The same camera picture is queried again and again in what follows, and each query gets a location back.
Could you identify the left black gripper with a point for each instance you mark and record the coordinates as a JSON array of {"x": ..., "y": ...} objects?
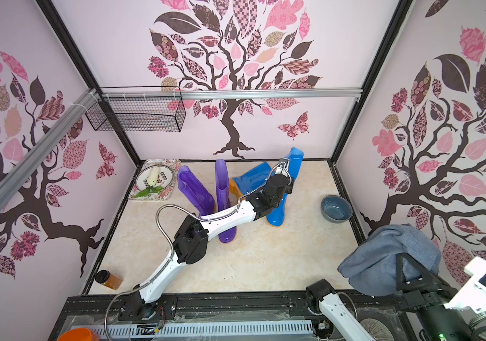
[{"x": 290, "y": 185}]

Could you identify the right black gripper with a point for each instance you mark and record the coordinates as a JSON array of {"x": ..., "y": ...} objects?
[{"x": 416, "y": 299}]

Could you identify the purple boot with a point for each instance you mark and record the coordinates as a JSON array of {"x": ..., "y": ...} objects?
[
  {"x": 222, "y": 182},
  {"x": 195, "y": 191}
]

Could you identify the grey cloth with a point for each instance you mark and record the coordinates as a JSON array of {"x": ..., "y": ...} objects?
[{"x": 371, "y": 268}]

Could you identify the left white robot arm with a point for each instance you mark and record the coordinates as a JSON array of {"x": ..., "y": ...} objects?
[{"x": 191, "y": 240}]

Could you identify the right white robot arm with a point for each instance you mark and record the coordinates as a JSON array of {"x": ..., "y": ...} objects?
[{"x": 445, "y": 313}]

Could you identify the grey-blue bowl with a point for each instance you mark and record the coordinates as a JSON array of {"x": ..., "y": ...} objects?
[{"x": 336, "y": 209}]

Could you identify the white patterned plate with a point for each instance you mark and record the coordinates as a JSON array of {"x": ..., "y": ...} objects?
[{"x": 167, "y": 175}]

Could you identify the brown cylinder bottle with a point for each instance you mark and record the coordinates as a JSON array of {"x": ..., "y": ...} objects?
[{"x": 108, "y": 279}]

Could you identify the orange round object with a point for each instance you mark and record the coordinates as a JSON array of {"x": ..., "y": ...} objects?
[{"x": 79, "y": 334}]

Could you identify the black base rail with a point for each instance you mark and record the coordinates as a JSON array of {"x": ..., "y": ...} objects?
[{"x": 208, "y": 305}]

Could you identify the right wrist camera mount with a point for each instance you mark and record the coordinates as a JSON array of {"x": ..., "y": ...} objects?
[{"x": 472, "y": 296}]

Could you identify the round wire fan guard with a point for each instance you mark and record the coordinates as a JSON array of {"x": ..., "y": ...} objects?
[{"x": 377, "y": 330}]

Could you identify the black wire basket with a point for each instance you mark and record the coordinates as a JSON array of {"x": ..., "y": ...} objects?
[{"x": 138, "y": 109}]

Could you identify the back aluminium rail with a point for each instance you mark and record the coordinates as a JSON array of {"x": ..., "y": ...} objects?
[{"x": 233, "y": 94}]

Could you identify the white slotted cable duct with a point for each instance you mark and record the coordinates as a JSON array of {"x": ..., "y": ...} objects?
[{"x": 217, "y": 329}]

